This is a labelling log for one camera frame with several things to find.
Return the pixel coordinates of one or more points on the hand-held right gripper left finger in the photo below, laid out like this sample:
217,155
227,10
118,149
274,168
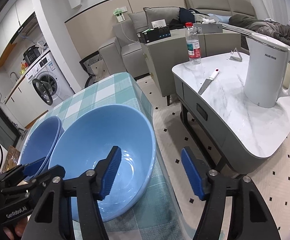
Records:
111,175

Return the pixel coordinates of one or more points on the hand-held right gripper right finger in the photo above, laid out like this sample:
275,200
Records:
192,177

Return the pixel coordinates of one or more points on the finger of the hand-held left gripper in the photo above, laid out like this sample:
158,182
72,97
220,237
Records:
33,167
44,177

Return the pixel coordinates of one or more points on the light blue bowl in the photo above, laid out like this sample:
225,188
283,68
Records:
97,135

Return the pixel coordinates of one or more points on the person's left hand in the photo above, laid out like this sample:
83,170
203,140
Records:
18,232

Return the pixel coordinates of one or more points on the white lower kitchen cabinets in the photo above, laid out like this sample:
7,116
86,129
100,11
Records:
27,100

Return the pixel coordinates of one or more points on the white kitchen cabinets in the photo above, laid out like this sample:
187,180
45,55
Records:
4,30
27,100

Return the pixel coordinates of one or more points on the marble top coffee table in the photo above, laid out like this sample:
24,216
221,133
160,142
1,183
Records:
235,110

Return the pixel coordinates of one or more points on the white washing machine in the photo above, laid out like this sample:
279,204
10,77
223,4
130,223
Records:
60,85

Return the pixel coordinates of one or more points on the beige diamond patterned rug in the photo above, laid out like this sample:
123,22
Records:
285,192

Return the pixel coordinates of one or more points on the metal kitchen faucet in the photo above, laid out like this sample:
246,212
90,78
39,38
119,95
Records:
13,75

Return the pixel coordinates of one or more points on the beige diamond print cushion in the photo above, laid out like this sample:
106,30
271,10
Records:
98,70

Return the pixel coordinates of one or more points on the black pressure cooker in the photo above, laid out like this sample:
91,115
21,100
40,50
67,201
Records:
31,55

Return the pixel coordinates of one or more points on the black white patterned cushion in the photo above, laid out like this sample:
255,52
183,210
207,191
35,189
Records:
90,61

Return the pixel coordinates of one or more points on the metal phone stand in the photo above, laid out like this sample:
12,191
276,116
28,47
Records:
236,58

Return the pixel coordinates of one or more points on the white electric kettle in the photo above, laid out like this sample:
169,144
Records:
265,72

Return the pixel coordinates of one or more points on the clear water bottle red cap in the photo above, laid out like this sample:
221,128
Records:
193,47

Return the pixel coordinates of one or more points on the black range hood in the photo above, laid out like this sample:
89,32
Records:
24,28

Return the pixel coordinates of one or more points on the white upper kitchen cabinets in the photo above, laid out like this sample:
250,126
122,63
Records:
4,30

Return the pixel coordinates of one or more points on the black cardboard box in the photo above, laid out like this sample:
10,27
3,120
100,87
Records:
155,35

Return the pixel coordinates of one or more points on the grey tissue box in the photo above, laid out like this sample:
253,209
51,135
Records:
207,28

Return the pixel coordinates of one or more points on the grey sofa cushion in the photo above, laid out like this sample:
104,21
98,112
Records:
137,21
160,15

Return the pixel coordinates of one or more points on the small white box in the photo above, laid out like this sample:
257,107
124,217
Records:
158,23

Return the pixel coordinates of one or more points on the dark clothing pile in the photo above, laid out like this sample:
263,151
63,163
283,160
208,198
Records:
185,13

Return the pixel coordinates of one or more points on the grey bed blanket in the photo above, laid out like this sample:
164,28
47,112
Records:
272,30

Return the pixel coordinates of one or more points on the grey sofa with cushions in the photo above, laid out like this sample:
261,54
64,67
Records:
235,5

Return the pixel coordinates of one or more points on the white wall power strip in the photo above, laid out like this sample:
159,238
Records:
120,15

